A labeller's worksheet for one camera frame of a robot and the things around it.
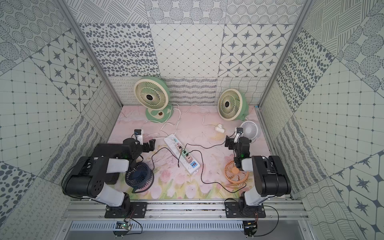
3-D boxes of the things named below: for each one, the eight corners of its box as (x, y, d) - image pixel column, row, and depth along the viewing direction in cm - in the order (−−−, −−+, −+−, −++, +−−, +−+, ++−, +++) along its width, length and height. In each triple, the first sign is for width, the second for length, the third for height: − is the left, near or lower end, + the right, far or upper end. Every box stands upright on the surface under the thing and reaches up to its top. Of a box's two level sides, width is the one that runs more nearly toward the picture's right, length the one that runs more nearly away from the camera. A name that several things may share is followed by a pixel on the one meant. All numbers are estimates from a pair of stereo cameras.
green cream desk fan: (232, 127, 107) (237, 109, 92) (213, 108, 119) (215, 89, 104) (245, 119, 112) (253, 101, 97) (226, 102, 124) (230, 83, 109)
